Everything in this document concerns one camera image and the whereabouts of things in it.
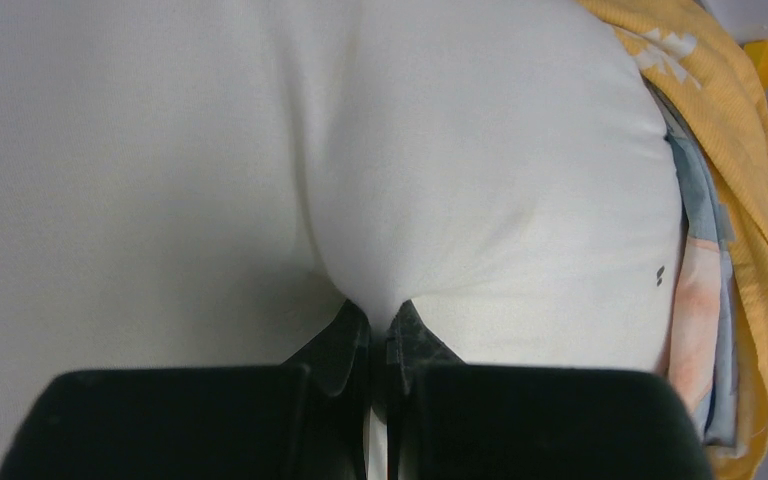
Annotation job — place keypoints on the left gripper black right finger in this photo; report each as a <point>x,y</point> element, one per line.
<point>447,419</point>

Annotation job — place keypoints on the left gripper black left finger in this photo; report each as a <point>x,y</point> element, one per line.
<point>300,419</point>

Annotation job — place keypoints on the white pillow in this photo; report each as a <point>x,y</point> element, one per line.
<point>206,182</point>

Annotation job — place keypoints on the orange pillowcase with white print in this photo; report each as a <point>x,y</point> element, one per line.
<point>693,61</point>

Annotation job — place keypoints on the yellow green toy block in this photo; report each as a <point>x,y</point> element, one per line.
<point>757,51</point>

